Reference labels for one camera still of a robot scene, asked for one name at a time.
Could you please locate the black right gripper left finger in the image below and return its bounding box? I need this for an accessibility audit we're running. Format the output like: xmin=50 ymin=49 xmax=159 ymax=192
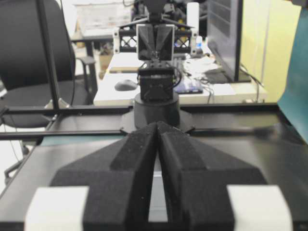
xmin=25 ymin=121 xmax=158 ymax=231

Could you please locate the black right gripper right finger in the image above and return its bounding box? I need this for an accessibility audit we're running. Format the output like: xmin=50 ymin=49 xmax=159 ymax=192
xmin=157 ymin=122 xmax=293 ymax=231

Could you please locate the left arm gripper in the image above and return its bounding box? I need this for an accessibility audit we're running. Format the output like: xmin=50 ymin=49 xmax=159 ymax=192
xmin=113 ymin=0 xmax=196 ymax=61

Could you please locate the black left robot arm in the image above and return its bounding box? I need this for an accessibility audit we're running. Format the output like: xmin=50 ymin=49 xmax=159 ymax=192
xmin=25 ymin=0 xmax=182 ymax=231

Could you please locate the white paper roll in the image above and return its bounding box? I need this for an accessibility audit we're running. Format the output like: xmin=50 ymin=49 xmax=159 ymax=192
xmin=186 ymin=2 xmax=199 ymax=36

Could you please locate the white desk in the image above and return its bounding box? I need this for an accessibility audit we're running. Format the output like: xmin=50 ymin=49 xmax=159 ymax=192
xmin=93 ymin=53 xmax=267 ymax=107

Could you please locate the black computer mouse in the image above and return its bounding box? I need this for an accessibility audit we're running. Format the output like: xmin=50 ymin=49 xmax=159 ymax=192
xmin=115 ymin=79 xmax=138 ymax=91

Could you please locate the blue booklet on desk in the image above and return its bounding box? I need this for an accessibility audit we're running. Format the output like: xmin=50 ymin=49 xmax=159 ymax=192
xmin=174 ymin=79 xmax=203 ymax=94

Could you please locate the black computer monitor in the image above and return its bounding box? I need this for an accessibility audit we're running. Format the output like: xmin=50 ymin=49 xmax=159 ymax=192
xmin=207 ymin=0 xmax=251 ymax=82

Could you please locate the teal backdrop sheet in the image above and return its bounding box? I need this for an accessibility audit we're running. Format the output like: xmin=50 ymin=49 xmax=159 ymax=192
xmin=278 ymin=6 xmax=308 ymax=141

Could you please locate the black office chair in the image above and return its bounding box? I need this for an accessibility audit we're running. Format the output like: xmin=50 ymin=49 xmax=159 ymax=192
xmin=0 ymin=0 xmax=98 ymax=128

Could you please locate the black metal frame post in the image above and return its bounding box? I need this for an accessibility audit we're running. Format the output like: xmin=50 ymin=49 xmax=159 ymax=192
xmin=35 ymin=0 xmax=70 ymax=110

